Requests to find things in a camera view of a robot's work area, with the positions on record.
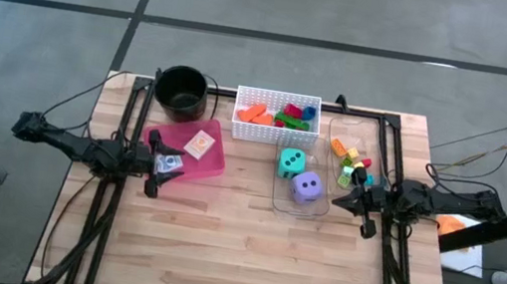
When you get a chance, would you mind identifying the orange playing card box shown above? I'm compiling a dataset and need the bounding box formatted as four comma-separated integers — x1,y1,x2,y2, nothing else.
180,127,218,163

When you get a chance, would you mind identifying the black round pot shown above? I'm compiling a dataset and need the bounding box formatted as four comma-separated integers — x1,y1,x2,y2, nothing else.
149,62,223,129

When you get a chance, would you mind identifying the orange triangular toy block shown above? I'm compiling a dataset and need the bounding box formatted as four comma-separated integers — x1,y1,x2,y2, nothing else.
251,111,276,128

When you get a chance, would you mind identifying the clear plastic bin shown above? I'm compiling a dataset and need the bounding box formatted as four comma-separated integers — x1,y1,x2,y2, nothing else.
266,133,341,225
318,115,397,199

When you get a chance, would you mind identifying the long green toy block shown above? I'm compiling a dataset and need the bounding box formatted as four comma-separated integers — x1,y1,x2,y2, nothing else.
272,110,313,134

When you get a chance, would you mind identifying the black cable plug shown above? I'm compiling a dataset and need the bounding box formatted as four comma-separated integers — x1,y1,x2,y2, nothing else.
332,92,353,115

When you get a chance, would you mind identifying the pink translucent tray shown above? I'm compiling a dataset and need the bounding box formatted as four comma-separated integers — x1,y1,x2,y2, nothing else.
135,108,232,190

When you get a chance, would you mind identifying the blue playing card box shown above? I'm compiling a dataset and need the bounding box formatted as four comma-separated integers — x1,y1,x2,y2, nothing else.
153,149,186,177

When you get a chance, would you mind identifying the large yellow toy block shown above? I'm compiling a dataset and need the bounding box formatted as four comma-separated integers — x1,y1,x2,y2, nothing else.
328,137,351,160

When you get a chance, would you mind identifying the small light green block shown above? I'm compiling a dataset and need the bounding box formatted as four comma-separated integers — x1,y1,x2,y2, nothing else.
336,173,354,191

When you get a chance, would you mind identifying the black metal bar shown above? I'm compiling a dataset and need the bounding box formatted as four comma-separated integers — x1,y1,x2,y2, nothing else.
435,188,507,263

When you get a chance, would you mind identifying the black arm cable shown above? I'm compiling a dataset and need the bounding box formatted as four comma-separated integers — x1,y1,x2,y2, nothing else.
38,169,97,284
37,58,139,141
420,160,503,202

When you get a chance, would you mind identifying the teal foam die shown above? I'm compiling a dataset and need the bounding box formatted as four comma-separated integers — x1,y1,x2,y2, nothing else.
275,145,309,182

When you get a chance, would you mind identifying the tan cable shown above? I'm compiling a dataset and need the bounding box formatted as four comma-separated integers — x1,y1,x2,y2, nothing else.
426,102,507,186

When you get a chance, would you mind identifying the white perforated basket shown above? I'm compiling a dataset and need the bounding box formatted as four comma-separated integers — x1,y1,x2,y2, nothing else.
228,83,326,152

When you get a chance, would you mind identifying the white paper sheet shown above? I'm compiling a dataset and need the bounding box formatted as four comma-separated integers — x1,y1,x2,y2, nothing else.
427,208,494,279

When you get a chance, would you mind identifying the purple foam die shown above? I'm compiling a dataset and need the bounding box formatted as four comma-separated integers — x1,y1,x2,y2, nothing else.
288,168,327,208

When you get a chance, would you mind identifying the blue toy building block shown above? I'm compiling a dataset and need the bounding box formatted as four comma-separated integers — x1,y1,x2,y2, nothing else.
300,104,318,123

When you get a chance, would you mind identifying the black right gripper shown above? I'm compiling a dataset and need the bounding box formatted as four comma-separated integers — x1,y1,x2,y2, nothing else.
326,162,403,244

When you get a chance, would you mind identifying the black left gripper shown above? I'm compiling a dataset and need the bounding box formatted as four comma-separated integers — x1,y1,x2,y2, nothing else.
124,125,191,203

